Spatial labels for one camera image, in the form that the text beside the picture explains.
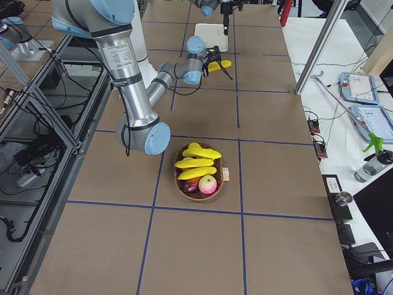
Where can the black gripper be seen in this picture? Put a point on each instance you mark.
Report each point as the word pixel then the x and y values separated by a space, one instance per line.
pixel 207 63
pixel 226 11

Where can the yellow banana moved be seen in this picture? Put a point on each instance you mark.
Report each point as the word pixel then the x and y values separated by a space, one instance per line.
pixel 215 65
pixel 195 150

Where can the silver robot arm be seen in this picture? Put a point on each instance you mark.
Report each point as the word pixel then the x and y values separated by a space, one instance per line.
pixel 108 23
pixel 207 8

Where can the paper basket label tag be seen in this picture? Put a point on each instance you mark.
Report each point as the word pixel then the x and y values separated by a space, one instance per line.
pixel 226 174

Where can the white bear tray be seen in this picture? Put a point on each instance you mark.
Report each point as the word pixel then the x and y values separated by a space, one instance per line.
pixel 212 35

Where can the red cylinder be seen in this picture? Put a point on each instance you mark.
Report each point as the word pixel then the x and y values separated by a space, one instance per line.
pixel 285 9

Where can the yellow banana long curved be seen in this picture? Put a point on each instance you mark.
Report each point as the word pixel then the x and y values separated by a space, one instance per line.
pixel 195 168

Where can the pink apple near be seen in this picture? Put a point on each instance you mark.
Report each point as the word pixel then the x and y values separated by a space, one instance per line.
pixel 207 184

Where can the pink apple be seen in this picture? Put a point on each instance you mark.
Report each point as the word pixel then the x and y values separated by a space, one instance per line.
pixel 207 184
pixel 191 185

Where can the pink apple far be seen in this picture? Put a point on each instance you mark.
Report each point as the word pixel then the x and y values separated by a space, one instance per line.
pixel 191 185

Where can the orange electronics board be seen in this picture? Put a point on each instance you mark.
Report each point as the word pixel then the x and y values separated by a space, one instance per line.
pixel 319 143

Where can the blue teach pendant far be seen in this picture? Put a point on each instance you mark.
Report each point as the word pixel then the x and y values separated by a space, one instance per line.
pixel 359 88

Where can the blue teach pendant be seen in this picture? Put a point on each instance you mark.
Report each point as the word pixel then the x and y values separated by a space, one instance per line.
pixel 359 88
pixel 376 119

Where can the blue teach pendant near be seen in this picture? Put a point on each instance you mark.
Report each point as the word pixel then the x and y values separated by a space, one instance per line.
pixel 376 119

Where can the metal cup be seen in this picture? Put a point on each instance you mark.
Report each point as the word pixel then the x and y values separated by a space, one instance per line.
pixel 343 198

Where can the clear water bottle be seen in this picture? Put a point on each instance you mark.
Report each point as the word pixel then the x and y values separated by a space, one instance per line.
pixel 373 165

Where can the black monitor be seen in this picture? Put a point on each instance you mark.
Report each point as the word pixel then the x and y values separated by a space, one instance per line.
pixel 375 203

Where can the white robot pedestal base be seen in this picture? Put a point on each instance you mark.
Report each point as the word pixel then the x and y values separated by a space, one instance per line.
pixel 142 46

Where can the aluminium frame post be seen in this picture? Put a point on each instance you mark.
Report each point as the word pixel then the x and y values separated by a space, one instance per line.
pixel 326 31

